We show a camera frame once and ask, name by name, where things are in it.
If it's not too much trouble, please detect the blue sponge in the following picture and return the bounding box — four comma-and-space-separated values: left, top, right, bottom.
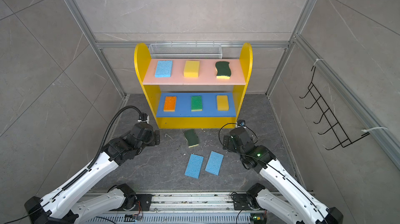
205, 151, 224, 176
184, 154, 204, 179
155, 60, 173, 78

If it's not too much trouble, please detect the orange sponge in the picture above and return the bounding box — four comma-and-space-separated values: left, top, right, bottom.
163, 96, 177, 112

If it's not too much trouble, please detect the yellow sponge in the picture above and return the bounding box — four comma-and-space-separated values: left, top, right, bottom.
217, 95, 230, 111
183, 60, 200, 78

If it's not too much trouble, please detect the bright green sponge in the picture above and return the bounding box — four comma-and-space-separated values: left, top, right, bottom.
191, 95, 203, 111

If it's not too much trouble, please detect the green scouring sponge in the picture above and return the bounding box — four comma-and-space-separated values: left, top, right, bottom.
184, 129, 199, 148
215, 61, 232, 79

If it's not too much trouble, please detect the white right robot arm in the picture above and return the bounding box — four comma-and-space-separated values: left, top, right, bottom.
219, 126, 344, 224

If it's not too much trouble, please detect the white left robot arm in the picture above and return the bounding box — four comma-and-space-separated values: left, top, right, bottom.
25, 122, 160, 224

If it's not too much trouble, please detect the pink upper shelf board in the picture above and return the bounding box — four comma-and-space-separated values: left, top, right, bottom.
143, 59, 246, 85

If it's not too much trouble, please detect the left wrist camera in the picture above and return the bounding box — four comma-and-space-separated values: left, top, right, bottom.
137, 113, 150, 124

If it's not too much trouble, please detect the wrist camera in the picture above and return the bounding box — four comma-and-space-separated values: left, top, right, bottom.
137, 113, 150, 124
237, 120, 246, 127

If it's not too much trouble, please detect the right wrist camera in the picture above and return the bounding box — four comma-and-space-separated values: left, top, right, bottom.
237, 120, 246, 127

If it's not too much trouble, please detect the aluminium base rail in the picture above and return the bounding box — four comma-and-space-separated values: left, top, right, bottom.
87, 191, 303, 224

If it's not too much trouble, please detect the black corrugated cable conduit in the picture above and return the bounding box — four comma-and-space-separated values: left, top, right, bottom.
87, 105, 142, 170

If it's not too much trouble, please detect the yellow shelf unit frame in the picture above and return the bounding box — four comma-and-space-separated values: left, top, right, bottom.
134, 43, 253, 129

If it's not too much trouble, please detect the black wire hook rack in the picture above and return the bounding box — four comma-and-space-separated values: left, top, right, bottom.
299, 66, 370, 151

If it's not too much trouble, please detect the aluminium frame profile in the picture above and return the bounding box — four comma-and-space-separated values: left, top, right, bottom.
64, 0, 126, 99

